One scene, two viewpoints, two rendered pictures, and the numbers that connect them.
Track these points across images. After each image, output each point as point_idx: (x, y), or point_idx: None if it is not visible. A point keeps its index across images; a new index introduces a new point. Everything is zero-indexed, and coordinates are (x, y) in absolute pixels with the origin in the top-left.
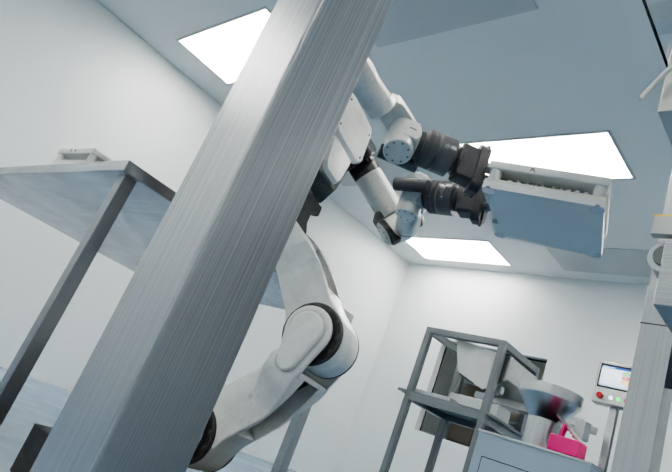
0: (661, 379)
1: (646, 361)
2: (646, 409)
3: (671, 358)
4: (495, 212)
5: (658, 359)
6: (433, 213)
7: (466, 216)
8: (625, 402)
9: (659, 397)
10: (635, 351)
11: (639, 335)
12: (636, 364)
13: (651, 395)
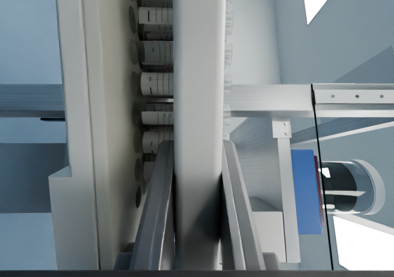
0: (44, 117)
1: (47, 113)
2: (13, 115)
3: (64, 120)
4: (63, 80)
5: (56, 115)
6: None
7: None
8: (0, 111)
9: (30, 117)
10: (47, 110)
11: (63, 111)
12: (37, 111)
13: (26, 115)
